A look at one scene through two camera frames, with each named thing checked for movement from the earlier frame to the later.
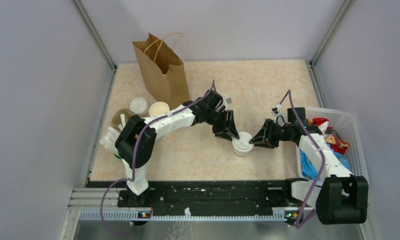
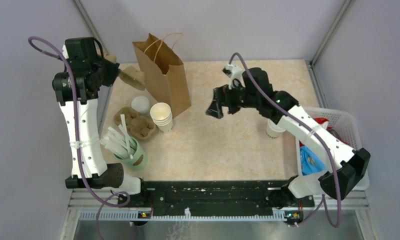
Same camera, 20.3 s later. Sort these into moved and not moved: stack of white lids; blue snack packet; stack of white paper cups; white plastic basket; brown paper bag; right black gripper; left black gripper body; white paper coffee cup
Moved: left black gripper body; white paper coffee cup; right black gripper
Not moved: brown paper bag; stack of white lids; white plastic basket; stack of white paper cups; blue snack packet
